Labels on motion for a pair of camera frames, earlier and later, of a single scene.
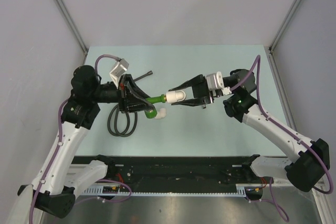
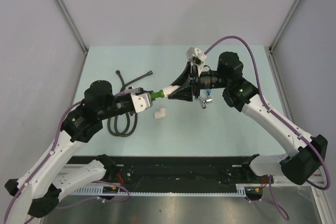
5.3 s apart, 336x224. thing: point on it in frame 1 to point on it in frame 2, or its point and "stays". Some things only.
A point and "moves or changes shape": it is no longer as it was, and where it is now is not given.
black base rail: x=185 y=171 stays
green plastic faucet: x=153 y=113 to x=154 y=95
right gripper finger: x=192 y=81 to x=184 y=76
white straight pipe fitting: x=174 y=96 moves or changes shape
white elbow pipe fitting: x=162 y=114 stays
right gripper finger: x=193 y=102 to x=184 y=93
